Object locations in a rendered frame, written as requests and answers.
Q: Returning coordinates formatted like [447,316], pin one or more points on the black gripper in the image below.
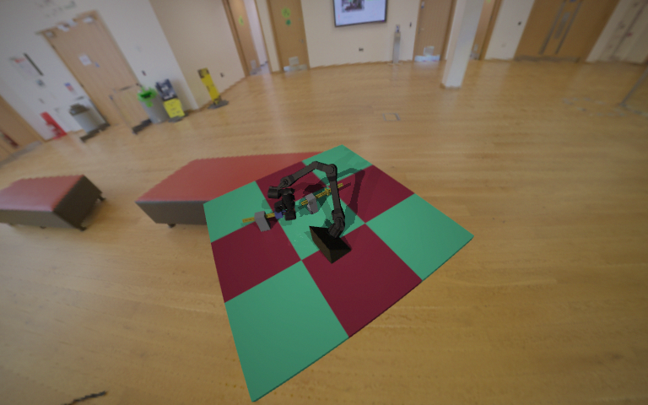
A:
[291,214]

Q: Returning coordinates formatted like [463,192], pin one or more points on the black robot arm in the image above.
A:
[331,170]

